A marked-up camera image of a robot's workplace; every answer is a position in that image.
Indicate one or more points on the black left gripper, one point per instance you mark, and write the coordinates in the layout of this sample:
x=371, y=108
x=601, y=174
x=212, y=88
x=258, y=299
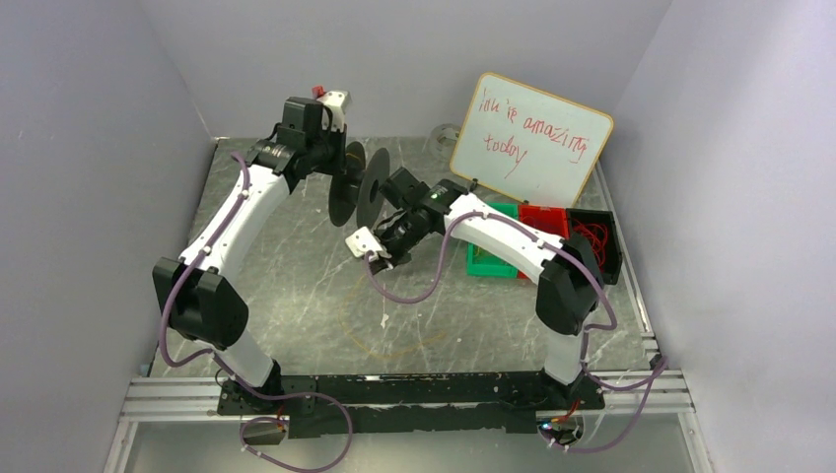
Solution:
x=335, y=156

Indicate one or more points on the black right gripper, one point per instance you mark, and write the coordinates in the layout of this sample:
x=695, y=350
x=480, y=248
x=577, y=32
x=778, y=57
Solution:
x=397, y=236

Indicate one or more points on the dark grey perforated spool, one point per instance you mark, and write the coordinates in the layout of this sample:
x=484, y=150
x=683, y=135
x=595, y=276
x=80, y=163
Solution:
x=358, y=190

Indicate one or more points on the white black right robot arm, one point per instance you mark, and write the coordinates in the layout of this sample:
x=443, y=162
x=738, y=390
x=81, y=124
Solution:
x=564, y=269

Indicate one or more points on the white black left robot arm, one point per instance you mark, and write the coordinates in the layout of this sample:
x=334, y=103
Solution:
x=202, y=313

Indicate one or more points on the green plastic bin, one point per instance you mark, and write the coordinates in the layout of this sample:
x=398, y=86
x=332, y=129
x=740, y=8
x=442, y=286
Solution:
x=481, y=263

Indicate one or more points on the yellow framed whiteboard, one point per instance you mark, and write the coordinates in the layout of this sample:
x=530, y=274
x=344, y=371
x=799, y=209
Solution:
x=527, y=144

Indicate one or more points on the red plastic bin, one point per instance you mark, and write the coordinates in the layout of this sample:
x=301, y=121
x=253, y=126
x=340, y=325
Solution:
x=548, y=219

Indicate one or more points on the black plastic bin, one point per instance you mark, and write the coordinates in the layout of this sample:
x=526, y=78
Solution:
x=599, y=228

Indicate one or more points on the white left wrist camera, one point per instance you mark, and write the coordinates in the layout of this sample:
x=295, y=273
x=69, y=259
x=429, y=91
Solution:
x=335, y=104

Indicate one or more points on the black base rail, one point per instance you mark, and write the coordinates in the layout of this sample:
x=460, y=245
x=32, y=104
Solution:
x=331, y=404

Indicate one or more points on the aluminium frame rail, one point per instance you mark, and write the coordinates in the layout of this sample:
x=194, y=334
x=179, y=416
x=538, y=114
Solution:
x=171, y=399

